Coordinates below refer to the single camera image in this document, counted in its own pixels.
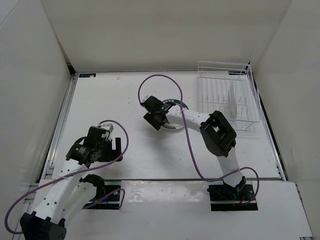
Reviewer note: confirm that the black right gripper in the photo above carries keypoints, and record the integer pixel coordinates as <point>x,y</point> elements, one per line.
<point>149,118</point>

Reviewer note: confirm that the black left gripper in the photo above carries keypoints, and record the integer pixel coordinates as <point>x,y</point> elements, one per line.
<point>112,154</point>

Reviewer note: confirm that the plate with red green rim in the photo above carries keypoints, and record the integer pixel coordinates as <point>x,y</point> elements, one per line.
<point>169,126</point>

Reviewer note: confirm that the white plate with green emblem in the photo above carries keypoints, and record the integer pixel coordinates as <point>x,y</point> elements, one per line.
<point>232,101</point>

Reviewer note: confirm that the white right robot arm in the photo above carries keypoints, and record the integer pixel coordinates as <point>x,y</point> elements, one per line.
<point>218,135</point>

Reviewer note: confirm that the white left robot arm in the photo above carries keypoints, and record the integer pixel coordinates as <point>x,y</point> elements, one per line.
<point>74,190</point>

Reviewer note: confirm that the blue corner sticker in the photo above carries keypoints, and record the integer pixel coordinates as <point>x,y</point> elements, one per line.
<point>87,75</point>

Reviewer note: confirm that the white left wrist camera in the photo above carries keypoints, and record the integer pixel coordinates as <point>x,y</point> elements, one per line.
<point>108,127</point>

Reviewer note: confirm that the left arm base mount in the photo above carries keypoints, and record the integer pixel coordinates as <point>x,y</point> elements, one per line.
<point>109,196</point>

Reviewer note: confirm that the white wire dish rack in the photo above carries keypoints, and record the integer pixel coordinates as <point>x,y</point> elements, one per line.
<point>213,80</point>

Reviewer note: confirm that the aluminium table edge rail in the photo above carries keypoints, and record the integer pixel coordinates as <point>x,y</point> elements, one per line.
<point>49,163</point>

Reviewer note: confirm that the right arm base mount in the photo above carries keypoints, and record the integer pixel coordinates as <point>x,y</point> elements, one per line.
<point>223,200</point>

